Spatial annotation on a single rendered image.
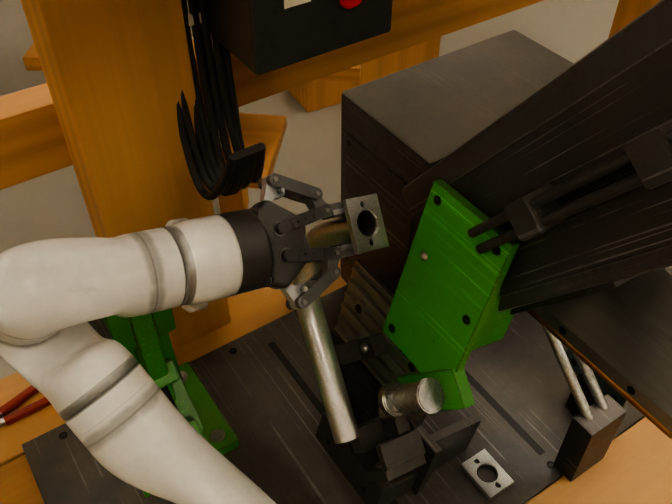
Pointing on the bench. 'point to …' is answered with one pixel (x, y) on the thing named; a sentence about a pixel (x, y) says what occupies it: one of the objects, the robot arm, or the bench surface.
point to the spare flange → (483, 481)
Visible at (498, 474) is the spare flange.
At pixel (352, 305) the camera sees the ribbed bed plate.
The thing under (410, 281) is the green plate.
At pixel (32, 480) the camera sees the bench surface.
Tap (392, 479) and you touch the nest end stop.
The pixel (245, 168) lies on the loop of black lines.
